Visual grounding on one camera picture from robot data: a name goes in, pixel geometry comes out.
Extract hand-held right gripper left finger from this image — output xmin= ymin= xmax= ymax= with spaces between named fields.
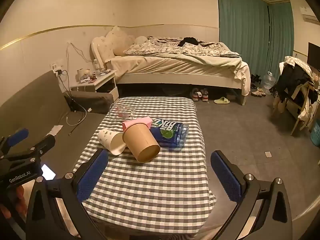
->
xmin=25 ymin=148 xmax=110 ymax=240

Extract narrow teal curtain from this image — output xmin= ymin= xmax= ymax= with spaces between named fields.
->
xmin=267 ymin=2 xmax=295 ymax=76

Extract white charging cable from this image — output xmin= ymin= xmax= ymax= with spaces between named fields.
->
xmin=66 ymin=109 xmax=86 ymax=126

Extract wide teal curtain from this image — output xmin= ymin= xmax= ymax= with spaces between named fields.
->
xmin=216 ymin=0 xmax=271 ymax=77

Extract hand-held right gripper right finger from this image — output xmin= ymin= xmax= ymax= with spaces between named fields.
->
xmin=210 ymin=150 xmax=293 ymax=240

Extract black television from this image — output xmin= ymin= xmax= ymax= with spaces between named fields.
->
xmin=307 ymin=42 xmax=320 ymax=71

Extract black jacket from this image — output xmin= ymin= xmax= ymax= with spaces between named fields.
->
xmin=272 ymin=64 xmax=316 ymax=103

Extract green slipper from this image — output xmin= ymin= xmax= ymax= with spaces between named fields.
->
xmin=213 ymin=96 xmax=231 ymax=105

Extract blue laundry basket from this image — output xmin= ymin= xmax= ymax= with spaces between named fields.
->
xmin=310 ymin=118 xmax=320 ymax=147

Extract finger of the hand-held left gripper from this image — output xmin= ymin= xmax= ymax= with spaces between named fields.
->
xmin=0 ymin=134 xmax=56 ymax=172
xmin=0 ymin=128 xmax=29 ymax=158

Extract pink tissue pack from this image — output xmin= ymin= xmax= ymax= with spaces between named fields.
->
xmin=122 ymin=117 xmax=153 ymax=131

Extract clear plastic container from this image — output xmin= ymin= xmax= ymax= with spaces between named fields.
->
xmin=109 ymin=103 xmax=136 ymax=123

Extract white air conditioner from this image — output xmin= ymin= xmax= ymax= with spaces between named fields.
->
xmin=298 ymin=4 xmax=320 ymax=23

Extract floral blanket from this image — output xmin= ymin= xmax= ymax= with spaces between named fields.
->
xmin=124 ymin=36 xmax=242 ymax=58

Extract black clothing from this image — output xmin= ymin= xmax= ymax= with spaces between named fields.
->
xmin=178 ymin=37 xmax=204 ymax=47

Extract beige shoes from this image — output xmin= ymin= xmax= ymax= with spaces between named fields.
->
xmin=251 ymin=87 xmax=267 ymax=98

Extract wooden chair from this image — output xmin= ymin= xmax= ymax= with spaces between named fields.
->
xmin=280 ymin=79 xmax=317 ymax=137

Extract large cream pillow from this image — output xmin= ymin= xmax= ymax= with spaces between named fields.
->
xmin=105 ymin=26 xmax=135 ymax=56

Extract white paper sheet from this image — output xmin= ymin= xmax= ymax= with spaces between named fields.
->
xmin=48 ymin=124 xmax=64 ymax=137

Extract white wall cable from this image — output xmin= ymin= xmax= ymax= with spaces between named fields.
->
xmin=66 ymin=41 xmax=92 ymax=63

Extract wall power socket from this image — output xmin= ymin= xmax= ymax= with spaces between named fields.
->
xmin=49 ymin=59 xmax=65 ymax=76

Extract black cable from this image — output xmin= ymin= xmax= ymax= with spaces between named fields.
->
xmin=58 ymin=69 xmax=87 ymax=113

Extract brown paper cup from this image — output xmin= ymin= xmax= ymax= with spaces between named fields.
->
xmin=122 ymin=124 xmax=161 ymax=163

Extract grey checked tablecloth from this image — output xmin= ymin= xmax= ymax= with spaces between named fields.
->
xmin=72 ymin=96 xmax=217 ymax=238

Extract cream bed sheet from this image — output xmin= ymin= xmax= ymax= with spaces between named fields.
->
xmin=105 ymin=51 xmax=251 ymax=96

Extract beige bag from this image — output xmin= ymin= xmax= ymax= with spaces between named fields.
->
xmin=272 ymin=96 xmax=286 ymax=113

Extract plaid cloth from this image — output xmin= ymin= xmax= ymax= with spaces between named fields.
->
xmin=283 ymin=56 xmax=313 ymax=78

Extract white paper cup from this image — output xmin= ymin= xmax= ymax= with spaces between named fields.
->
xmin=97 ymin=128 xmax=127 ymax=155

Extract large water jug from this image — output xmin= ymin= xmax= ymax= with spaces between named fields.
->
xmin=261 ymin=71 xmax=276 ymax=94

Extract blue label water bottle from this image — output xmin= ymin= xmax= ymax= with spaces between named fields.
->
xmin=149 ymin=117 xmax=190 ymax=151

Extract person's left hand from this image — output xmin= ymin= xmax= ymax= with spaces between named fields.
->
xmin=0 ymin=184 xmax=27 ymax=230

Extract dark shoes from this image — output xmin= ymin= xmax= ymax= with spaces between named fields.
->
xmin=250 ymin=74 xmax=262 ymax=88

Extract white nightstand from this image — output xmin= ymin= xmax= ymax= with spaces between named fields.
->
xmin=71 ymin=69 xmax=120 ymax=102

